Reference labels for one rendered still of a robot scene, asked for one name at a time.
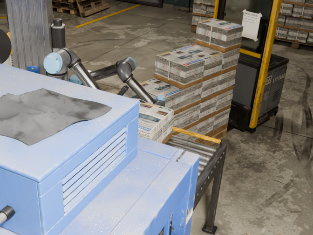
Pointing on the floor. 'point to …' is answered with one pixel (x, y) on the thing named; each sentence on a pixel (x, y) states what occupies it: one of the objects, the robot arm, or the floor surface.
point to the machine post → (173, 225)
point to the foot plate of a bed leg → (209, 230)
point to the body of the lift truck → (279, 75)
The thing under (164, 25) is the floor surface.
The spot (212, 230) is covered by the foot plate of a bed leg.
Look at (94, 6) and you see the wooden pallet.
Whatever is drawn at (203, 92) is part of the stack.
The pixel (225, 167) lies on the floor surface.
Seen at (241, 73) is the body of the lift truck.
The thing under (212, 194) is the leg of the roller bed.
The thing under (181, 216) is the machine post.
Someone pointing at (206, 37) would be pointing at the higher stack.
